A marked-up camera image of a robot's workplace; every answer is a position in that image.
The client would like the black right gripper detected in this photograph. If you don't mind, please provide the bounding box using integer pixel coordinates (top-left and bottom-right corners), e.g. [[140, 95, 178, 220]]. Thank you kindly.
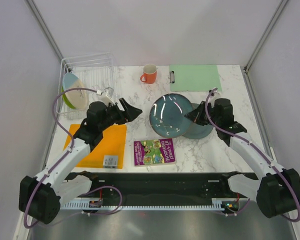
[[185, 100, 221, 127]]

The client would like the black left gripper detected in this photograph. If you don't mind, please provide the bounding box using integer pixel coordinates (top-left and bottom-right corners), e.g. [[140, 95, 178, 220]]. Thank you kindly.
[[98, 98, 142, 132]]

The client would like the large teal plate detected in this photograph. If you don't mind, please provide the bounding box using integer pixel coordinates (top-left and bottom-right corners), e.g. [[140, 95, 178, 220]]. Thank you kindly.
[[183, 103, 214, 140]]

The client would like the dark blue plate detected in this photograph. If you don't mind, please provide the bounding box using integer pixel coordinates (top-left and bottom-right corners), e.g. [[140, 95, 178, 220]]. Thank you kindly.
[[149, 93, 193, 138]]

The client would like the green rimmed grey plate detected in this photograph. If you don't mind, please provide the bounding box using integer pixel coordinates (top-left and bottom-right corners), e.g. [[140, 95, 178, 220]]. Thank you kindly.
[[61, 72, 89, 110]]

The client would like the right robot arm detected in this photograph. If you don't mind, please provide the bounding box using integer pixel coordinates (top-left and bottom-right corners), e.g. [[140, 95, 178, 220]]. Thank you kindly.
[[185, 98, 300, 223]]

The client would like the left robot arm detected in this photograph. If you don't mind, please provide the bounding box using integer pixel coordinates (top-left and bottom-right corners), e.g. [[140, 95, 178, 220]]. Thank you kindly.
[[18, 98, 143, 228]]

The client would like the orange cutting board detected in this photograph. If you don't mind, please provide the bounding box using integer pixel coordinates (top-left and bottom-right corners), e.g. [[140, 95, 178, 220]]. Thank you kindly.
[[76, 125, 127, 169]]

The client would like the green clipboard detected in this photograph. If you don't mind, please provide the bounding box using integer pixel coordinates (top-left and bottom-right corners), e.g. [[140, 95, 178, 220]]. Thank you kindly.
[[169, 64, 222, 92]]

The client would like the orange mug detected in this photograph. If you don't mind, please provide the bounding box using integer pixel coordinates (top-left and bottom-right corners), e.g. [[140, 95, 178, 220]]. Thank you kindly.
[[140, 64, 158, 84]]

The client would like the purple treehouse book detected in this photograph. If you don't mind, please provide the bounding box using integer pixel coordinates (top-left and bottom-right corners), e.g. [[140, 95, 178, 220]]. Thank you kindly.
[[133, 138, 176, 167]]

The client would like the small grey box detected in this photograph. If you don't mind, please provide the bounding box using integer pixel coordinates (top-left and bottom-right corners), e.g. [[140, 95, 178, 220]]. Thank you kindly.
[[102, 155, 119, 169]]

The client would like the small green plate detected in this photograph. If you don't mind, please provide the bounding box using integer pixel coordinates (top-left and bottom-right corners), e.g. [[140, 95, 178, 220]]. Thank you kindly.
[[62, 94, 75, 109]]

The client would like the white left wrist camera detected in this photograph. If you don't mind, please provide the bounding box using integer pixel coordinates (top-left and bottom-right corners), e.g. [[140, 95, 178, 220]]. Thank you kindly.
[[96, 87, 115, 106]]

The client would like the white wire dish rack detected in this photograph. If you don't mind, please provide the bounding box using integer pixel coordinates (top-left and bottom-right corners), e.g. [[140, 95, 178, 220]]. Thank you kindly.
[[56, 52, 120, 120]]

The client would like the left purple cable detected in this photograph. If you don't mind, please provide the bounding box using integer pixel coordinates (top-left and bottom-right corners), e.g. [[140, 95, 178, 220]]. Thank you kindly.
[[23, 87, 123, 229]]

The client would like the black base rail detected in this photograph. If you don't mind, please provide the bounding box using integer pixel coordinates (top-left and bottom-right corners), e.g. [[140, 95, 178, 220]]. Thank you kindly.
[[66, 171, 245, 206]]

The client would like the white slotted cable duct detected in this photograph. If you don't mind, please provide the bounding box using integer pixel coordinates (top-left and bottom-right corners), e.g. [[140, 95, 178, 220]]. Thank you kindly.
[[60, 198, 238, 211]]

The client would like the right aluminium frame post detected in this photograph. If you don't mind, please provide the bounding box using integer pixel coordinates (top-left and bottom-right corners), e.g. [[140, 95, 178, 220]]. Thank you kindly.
[[243, 0, 290, 74]]

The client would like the aluminium frame post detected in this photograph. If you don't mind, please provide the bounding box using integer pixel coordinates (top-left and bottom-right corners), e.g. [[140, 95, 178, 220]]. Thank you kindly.
[[25, 0, 64, 61], [243, 0, 290, 74]]

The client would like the left aluminium frame post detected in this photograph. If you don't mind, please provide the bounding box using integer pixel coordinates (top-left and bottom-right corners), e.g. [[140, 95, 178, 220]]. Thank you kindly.
[[25, 0, 64, 61]]

